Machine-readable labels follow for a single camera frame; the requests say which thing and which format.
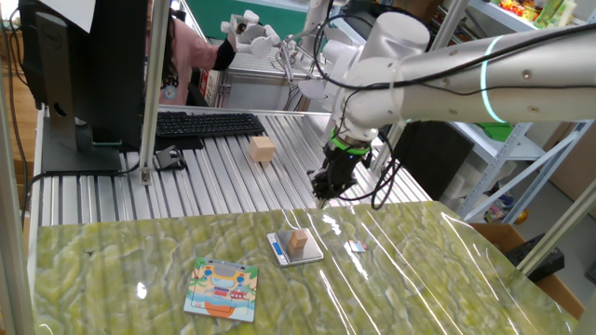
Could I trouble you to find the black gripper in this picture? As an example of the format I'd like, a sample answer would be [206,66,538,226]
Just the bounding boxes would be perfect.
[308,143,372,209]

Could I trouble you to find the small wooden cube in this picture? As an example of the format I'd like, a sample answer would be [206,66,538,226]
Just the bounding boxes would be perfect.
[287,229,309,250]

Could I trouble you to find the silver digital pocket scale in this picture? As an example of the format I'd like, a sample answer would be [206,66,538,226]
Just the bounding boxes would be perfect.
[265,227,325,268]

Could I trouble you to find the large wooden cube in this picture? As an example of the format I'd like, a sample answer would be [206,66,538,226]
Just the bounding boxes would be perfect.
[247,135,278,164]

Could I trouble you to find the black computer case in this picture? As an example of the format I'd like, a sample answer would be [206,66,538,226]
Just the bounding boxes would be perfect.
[393,120,476,201]

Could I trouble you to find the green marble pattern mat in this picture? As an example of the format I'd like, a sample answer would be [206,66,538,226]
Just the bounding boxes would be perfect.
[30,200,581,335]

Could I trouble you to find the black keyboard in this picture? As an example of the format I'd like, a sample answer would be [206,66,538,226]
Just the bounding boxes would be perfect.
[156,111,266,139]

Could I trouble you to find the colourful car puzzle board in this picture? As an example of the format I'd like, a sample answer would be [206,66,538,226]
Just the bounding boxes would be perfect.
[183,257,260,323]

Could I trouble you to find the white metal shelf rack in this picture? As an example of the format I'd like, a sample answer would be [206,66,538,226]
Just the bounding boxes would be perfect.
[430,0,596,222]

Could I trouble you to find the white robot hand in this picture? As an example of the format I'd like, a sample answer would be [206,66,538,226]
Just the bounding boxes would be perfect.
[220,9,283,60]

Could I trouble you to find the green bag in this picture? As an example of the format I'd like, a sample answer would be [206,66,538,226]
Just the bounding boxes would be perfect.
[474,121,514,143]

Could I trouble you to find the person in pink shirt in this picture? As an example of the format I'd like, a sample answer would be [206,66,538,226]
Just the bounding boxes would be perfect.
[146,0,237,107]

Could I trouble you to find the black electronic device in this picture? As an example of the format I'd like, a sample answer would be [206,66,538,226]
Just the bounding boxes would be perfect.
[505,232,566,283]

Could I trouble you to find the black computer monitor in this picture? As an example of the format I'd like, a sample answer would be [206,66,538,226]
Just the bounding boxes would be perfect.
[18,0,150,176]

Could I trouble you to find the brown cardboard box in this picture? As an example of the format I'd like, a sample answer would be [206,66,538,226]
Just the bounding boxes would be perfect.
[469,221,587,321]

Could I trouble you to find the colourful packaged goods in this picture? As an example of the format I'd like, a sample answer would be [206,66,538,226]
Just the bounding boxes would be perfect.
[497,0,578,30]

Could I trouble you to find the white paper sheet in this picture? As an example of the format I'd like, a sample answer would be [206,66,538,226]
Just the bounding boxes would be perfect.
[39,0,98,34]

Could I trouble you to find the black metal bracket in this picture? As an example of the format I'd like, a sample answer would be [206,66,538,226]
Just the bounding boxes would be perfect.
[153,144,188,172]

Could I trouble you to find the aluminium frame post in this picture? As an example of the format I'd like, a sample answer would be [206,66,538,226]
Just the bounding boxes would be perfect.
[0,60,37,335]
[138,0,172,186]
[515,179,596,276]

